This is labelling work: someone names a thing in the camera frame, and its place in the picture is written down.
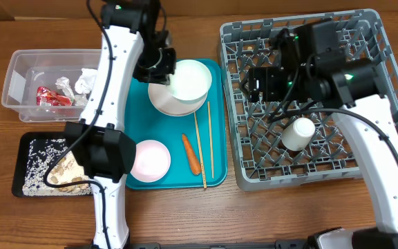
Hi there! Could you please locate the left wooden chopstick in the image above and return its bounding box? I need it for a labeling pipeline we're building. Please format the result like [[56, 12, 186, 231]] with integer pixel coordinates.
[[193, 112, 207, 189]]

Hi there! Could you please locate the large pink plate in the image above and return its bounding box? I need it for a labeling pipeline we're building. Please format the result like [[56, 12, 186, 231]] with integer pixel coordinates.
[[148, 84, 207, 117]]

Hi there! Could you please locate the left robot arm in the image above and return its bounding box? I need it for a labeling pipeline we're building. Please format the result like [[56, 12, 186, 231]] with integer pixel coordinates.
[[64, 0, 176, 248]]

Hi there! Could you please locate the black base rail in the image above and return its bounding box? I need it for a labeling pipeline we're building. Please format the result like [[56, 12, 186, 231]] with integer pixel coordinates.
[[64, 239, 310, 249]]

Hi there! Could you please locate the white upturned bowl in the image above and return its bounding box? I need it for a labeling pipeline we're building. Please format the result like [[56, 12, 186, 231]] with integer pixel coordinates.
[[166, 59, 212, 102]]

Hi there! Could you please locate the clear plastic bin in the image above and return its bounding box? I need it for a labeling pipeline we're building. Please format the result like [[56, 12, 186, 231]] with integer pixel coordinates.
[[1, 49, 101, 122]]

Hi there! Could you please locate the white paper cup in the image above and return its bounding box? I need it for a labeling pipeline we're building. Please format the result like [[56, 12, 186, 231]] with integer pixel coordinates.
[[281, 118, 316, 151]]

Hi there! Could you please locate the grey dish rack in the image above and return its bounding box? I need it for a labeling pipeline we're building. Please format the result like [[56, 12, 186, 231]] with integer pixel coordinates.
[[218, 9, 398, 191]]

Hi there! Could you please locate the food scraps and rice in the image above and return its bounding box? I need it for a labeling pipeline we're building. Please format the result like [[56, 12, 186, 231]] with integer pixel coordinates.
[[21, 138, 93, 196]]

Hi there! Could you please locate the red snack wrapper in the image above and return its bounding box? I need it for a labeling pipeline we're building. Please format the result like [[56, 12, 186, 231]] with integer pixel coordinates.
[[36, 86, 72, 107]]

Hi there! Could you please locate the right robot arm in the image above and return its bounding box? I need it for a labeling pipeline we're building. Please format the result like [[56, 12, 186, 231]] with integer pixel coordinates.
[[239, 19, 398, 248]]

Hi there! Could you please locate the black plastic tray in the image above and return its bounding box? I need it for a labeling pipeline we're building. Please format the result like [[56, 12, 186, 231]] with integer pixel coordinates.
[[12, 131, 92, 197]]

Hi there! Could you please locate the orange carrot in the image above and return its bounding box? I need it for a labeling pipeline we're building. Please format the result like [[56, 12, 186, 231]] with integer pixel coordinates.
[[182, 133, 201, 176]]

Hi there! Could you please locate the teal plastic tray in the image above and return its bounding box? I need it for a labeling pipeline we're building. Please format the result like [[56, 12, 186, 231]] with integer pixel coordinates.
[[125, 59, 228, 190]]

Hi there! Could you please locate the white tissue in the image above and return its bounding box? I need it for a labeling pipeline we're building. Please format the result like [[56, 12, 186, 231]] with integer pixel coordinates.
[[75, 68, 97, 94], [55, 77, 88, 106]]

